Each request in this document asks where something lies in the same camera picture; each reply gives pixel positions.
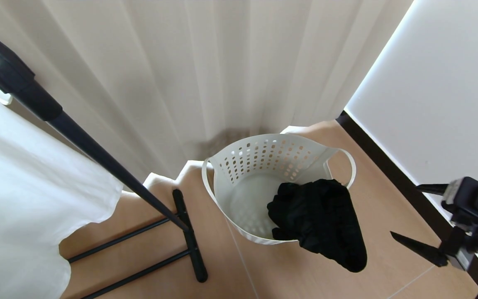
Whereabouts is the black garment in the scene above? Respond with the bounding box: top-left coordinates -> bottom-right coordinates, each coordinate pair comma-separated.
267,179 -> 368,273

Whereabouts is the white printed sleeveless top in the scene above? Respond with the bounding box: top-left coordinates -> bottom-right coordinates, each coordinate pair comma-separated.
0,69 -> 124,299

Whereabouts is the white laundry basket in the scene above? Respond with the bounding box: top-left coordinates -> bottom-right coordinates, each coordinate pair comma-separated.
201,133 -> 357,245

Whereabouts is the black clothes rack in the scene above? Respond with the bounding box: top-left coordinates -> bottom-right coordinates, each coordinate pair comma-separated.
0,21 -> 209,299

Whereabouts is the beige curtain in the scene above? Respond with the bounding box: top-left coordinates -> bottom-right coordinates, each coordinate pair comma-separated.
0,0 -> 414,196

